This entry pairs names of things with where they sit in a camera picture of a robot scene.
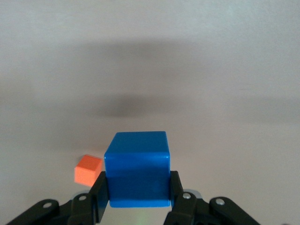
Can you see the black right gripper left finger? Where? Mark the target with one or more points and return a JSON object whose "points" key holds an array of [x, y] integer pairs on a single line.
{"points": [[79, 211]]}

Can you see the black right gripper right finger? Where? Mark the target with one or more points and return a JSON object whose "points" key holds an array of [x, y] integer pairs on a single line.
{"points": [[187, 211]]}

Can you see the blue cube block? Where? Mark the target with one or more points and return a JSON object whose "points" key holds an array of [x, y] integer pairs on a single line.
{"points": [[137, 168]]}

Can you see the orange cube block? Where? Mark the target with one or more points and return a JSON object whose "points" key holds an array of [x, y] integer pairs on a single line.
{"points": [[86, 172]]}

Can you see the brown table mat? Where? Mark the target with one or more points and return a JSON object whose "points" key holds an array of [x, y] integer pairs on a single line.
{"points": [[150, 47]]}

